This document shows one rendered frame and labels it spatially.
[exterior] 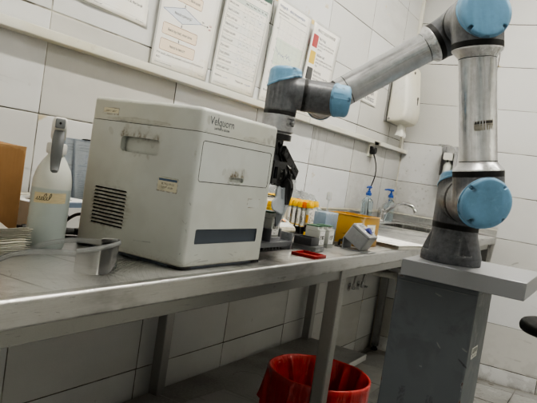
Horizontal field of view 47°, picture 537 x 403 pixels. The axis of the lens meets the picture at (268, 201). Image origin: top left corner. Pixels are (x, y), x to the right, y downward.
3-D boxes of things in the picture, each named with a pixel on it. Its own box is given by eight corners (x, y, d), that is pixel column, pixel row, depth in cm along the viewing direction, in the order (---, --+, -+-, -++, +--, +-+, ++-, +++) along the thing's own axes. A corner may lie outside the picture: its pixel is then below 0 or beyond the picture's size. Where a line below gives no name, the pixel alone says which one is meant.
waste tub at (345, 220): (359, 248, 196) (364, 217, 196) (323, 240, 203) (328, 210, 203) (376, 246, 207) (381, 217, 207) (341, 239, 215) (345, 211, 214)
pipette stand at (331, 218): (326, 245, 187) (331, 213, 187) (305, 241, 191) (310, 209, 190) (338, 245, 196) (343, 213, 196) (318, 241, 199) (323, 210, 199)
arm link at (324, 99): (348, 89, 148) (303, 81, 148) (354, 82, 137) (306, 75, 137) (343, 121, 149) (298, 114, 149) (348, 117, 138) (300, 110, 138)
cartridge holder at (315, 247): (315, 252, 167) (316, 239, 167) (286, 246, 172) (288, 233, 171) (323, 252, 172) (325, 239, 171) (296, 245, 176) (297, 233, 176)
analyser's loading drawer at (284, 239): (247, 253, 132) (250, 229, 132) (222, 247, 136) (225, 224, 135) (291, 249, 150) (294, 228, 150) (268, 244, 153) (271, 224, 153)
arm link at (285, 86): (307, 67, 137) (269, 61, 137) (300, 116, 138) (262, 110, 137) (304, 73, 145) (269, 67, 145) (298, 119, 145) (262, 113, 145)
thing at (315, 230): (317, 249, 175) (320, 225, 175) (302, 245, 178) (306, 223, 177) (323, 249, 179) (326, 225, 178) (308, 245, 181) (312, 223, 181)
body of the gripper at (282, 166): (243, 181, 140) (251, 129, 139) (262, 183, 147) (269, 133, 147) (272, 186, 136) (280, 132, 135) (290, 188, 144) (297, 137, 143)
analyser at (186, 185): (180, 271, 111) (204, 105, 109) (73, 242, 124) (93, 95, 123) (264, 261, 137) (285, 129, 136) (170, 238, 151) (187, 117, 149)
